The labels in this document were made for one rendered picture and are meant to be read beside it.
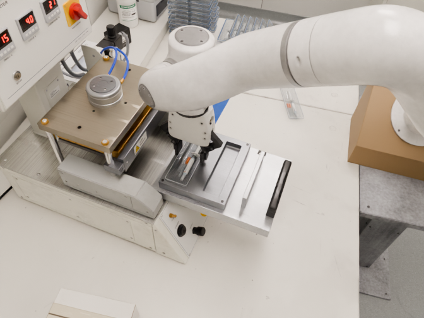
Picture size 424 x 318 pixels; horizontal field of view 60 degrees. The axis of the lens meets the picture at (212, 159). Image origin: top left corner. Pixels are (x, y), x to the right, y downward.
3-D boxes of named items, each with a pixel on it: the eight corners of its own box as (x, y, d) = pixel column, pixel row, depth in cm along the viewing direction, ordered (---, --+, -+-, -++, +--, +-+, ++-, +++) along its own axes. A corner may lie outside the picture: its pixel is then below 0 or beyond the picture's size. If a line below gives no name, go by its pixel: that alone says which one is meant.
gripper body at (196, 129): (220, 96, 78) (217, 132, 87) (176, 83, 80) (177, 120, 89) (207, 119, 73) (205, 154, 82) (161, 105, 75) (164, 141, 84)
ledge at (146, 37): (29, 113, 131) (24, 104, 128) (122, 0, 183) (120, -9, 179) (107, 131, 128) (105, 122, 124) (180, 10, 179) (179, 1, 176)
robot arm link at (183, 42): (188, 115, 71) (220, 93, 75) (188, 57, 61) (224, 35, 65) (158, 94, 74) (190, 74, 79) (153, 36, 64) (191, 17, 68)
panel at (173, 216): (188, 258, 100) (158, 216, 88) (226, 175, 118) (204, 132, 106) (194, 259, 99) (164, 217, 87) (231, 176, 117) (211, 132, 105)
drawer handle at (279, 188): (265, 216, 84) (268, 206, 81) (281, 168, 93) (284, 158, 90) (273, 218, 84) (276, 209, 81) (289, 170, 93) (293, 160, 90)
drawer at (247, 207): (151, 197, 90) (149, 178, 84) (187, 135, 104) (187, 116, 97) (266, 239, 85) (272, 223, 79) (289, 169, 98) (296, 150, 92)
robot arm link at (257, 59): (265, 125, 46) (145, 118, 70) (332, 70, 54) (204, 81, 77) (242, 58, 43) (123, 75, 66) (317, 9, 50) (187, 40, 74)
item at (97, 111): (26, 142, 88) (5, 101, 78) (97, 68, 107) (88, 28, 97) (115, 174, 84) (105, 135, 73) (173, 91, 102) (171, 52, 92)
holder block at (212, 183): (158, 187, 88) (158, 181, 86) (192, 131, 100) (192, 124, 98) (223, 211, 85) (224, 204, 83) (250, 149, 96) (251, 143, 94)
